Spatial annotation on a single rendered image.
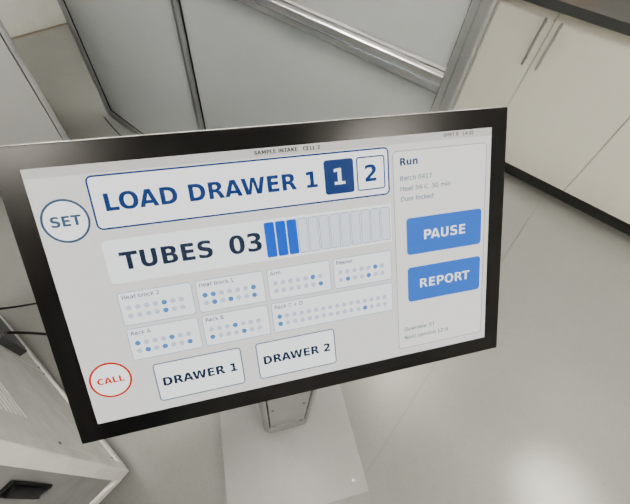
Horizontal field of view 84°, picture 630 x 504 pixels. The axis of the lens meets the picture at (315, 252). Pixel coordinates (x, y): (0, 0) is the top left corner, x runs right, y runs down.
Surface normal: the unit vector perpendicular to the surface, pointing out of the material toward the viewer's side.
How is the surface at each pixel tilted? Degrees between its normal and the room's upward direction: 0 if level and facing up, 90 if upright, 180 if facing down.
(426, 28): 90
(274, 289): 50
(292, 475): 3
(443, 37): 90
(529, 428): 0
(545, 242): 0
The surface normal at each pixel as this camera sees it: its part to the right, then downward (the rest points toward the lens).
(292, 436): 0.07, -0.58
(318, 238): 0.23, 0.24
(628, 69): -0.64, 0.59
